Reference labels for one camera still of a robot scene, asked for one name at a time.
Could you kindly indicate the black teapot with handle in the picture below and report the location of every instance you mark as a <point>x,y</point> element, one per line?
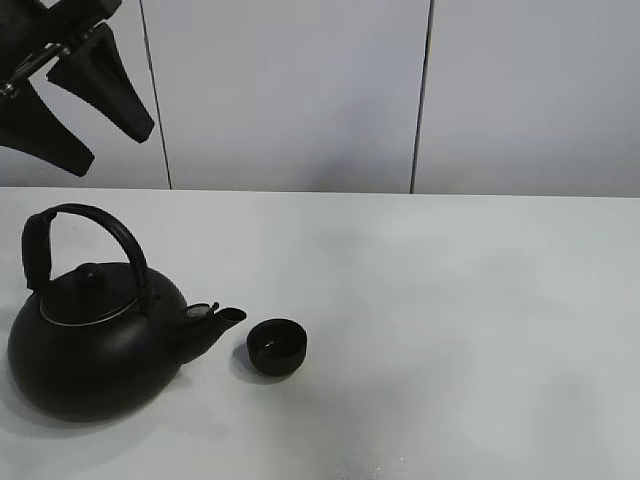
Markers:
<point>103,339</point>

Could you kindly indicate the small black teacup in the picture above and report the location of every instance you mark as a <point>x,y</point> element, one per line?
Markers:
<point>277,347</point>

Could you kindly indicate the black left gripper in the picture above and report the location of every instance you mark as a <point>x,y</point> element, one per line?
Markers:
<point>31,34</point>

